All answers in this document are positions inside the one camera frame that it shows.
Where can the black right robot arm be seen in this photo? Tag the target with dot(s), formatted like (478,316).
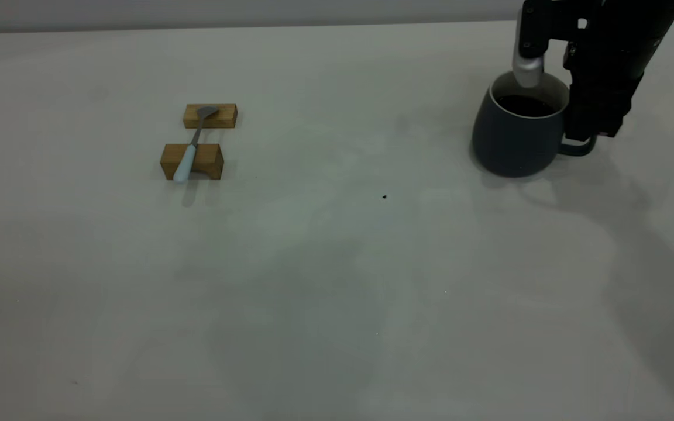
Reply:
(659,29)

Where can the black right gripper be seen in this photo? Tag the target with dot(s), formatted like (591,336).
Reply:
(603,64)

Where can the arched wooden block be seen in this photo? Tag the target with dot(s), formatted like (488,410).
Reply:
(211,161)

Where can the black right camera bracket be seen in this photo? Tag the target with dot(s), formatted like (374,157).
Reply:
(533,26)

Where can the dark grey ceramic mug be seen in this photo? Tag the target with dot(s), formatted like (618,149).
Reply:
(512,146)

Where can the flat wooden block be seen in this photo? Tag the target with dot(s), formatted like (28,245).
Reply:
(226,117)

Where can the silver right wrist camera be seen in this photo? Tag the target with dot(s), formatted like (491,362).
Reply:
(528,70)

